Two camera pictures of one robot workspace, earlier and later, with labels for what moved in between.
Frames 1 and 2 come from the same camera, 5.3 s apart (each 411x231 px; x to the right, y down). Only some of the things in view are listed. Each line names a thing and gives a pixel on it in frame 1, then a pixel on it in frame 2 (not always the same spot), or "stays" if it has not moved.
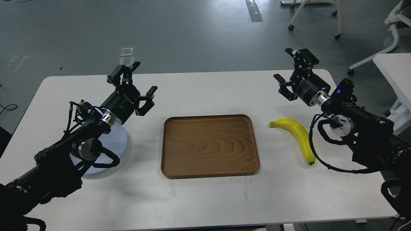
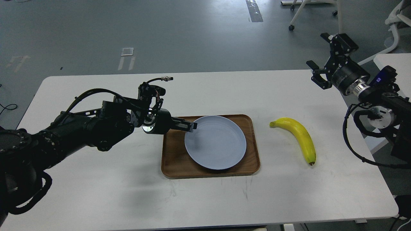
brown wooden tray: [194, 146] stays
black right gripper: [305, 83] to [344, 71]
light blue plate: [116, 141] to [218, 143]
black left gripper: [124, 101] to [160, 122]
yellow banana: [300, 132] stays
